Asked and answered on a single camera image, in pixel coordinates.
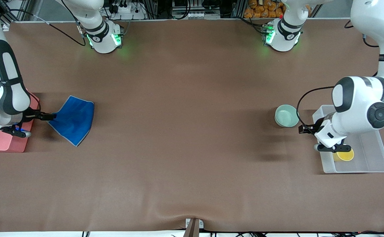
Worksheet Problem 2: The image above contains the mint green bowl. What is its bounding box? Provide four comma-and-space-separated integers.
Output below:
275, 104, 300, 128

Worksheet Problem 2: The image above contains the yellow plastic cup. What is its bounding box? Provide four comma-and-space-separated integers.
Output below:
332, 148, 355, 162

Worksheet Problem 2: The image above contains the blue microfibre cloth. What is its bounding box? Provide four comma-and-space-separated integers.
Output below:
47, 95, 95, 147

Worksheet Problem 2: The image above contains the pink plastic bin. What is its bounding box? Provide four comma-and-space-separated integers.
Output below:
0, 93, 40, 153

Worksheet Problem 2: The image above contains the clear plastic bin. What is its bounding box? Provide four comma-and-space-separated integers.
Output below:
312, 105, 384, 174

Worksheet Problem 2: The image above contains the brown table mat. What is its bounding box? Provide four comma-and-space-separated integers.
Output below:
0, 18, 384, 233

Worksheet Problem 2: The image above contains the orange snack bag pile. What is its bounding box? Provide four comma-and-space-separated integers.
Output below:
244, 0, 285, 19

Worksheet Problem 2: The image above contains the white power strip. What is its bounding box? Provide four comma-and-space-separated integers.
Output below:
108, 3, 147, 20

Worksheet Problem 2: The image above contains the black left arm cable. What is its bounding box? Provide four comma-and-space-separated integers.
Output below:
296, 20, 384, 128

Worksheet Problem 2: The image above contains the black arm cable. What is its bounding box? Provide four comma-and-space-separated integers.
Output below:
296, 20, 384, 128
0, 8, 87, 81

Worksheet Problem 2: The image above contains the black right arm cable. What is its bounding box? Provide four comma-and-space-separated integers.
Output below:
0, 8, 87, 81

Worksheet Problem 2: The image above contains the aluminium frame profile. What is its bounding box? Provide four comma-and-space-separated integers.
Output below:
0, 0, 32, 26

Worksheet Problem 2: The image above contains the metal table clamp bracket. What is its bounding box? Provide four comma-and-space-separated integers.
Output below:
185, 218, 204, 237

